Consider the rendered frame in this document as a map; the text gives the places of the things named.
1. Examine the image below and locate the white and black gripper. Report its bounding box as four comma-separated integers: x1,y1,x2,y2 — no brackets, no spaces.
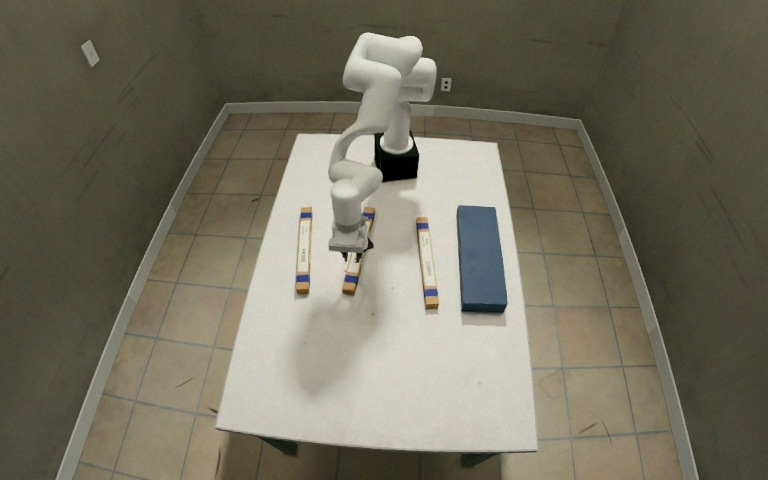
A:
332,219,374,263

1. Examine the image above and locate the tan welding electrode pack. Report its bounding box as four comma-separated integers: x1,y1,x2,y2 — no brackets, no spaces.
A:
296,207,313,294
416,217,439,309
342,207,375,295

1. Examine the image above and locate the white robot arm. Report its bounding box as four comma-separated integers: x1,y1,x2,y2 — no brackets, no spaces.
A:
328,33,437,253

